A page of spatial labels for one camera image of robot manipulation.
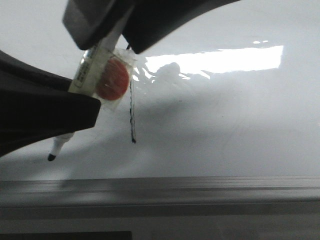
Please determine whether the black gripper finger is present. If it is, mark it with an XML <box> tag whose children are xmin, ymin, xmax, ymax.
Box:
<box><xmin>62</xmin><ymin>0</ymin><xmax>231</xmax><ymax>54</ymax></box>
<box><xmin>0</xmin><ymin>52</ymin><xmax>101</xmax><ymax>156</ymax></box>

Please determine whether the white whiteboard marker pen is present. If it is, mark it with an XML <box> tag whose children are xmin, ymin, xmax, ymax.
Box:
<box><xmin>47</xmin><ymin>9</ymin><xmax>133</xmax><ymax>162</ymax></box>

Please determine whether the red round magnet taped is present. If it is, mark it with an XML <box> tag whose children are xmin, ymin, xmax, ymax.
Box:
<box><xmin>94</xmin><ymin>48</ymin><xmax>136</xmax><ymax>111</ymax></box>

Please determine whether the white glossy whiteboard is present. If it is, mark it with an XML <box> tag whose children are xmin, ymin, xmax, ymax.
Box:
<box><xmin>0</xmin><ymin>0</ymin><xmax>320</xmax><ymax>181</ymax></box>

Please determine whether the aluminium whiteboard frame rail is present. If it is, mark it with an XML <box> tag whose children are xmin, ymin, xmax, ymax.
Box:
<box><xmin>0</xmin><ymin>176</ymin><xmax>320</xmax><ymax>208</ymax></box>

